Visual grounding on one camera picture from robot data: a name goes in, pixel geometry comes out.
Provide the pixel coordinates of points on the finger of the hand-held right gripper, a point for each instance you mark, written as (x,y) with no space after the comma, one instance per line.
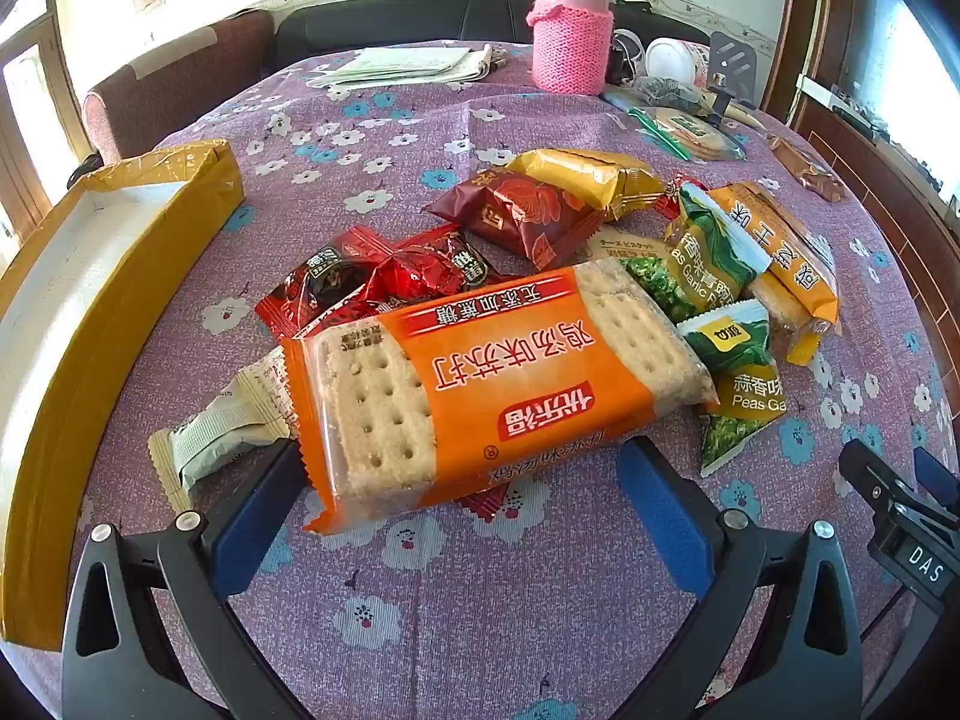
(870,469)
(937,476)

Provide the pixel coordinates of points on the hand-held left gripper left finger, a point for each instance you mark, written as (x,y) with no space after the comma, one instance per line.
(251,521)

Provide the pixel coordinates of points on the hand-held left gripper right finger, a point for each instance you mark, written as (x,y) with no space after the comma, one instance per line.
(664,514)

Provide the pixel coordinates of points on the orange yellow cracker packet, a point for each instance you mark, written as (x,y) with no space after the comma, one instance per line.
(787,255)

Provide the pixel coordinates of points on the pale cheese biscuit packet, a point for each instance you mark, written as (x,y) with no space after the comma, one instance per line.
(622,244)

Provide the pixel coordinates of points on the yellow cardboard box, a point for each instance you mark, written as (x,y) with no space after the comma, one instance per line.
(90,255)

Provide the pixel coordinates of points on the white grey snack packet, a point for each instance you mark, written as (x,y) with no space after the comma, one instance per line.
(217,427)

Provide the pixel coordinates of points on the small green pea packet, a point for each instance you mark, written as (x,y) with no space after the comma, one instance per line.
(739,397)

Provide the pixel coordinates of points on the red snack packet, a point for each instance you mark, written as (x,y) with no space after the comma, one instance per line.
(670,202)
(486,504)

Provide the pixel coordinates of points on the purple floral tablecloth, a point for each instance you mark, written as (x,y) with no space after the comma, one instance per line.
(420,592)

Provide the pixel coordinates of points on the dark red candy packet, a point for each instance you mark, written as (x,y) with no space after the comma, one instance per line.
(322,277)

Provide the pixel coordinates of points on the large green pea packet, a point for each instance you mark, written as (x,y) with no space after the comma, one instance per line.
(705,255)

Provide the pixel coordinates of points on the wooden cabinet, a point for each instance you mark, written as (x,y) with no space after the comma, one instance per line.
(900,202)

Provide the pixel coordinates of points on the bright red candy packet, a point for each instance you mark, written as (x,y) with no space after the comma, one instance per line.
(427,277)

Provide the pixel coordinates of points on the brown snack packet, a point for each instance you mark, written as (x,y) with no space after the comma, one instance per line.
(810,169)

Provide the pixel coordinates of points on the dark red rose-print packet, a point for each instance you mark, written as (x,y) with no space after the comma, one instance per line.
(525,214)

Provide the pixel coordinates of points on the golden yellow snack packet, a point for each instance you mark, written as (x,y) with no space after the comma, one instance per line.
(592,172)

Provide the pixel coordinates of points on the round cracker packet green ends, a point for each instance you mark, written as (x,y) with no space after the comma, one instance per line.
(690,131)

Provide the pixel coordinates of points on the black slotted spatula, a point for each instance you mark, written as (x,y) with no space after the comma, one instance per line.
(731,60)

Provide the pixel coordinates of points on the reddish brown armchair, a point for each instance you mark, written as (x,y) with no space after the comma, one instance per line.
(172,82)

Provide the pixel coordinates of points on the white bowl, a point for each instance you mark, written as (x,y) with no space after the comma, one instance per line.
(671,56)

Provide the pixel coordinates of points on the stack of papers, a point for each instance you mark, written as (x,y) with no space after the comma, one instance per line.
(405,64)

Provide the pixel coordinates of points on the wooden glass door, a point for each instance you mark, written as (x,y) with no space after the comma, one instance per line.
(30,90)

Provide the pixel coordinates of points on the pink thermos with knitted sleeve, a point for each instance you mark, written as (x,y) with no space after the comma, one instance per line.
(570,37)

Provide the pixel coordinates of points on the black sofa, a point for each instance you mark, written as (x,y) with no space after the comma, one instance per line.
(465,15)

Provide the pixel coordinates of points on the wooden door frame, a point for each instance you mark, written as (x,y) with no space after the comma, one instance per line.
(806,15)

